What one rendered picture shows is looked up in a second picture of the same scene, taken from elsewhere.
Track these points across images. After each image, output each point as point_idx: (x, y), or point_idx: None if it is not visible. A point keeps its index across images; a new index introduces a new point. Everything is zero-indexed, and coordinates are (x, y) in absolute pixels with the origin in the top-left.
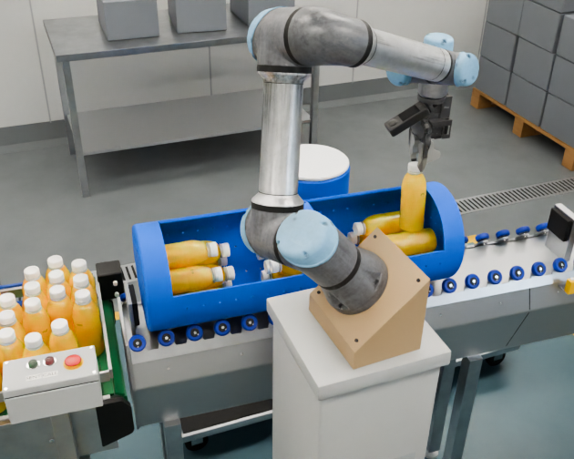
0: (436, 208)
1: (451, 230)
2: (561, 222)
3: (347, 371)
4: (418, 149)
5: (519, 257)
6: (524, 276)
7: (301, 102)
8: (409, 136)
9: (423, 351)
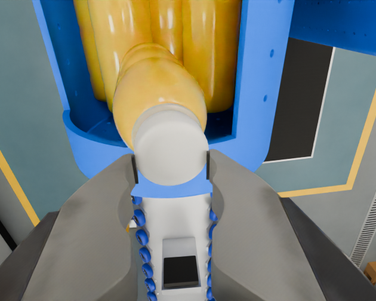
0: (104, 141)
1: (71, 143)
2: (173, 276)
3: None
4: (122, 232)
5: (181, 209)
6: (145, 199)
7: None
8: (327, 253)
9: None
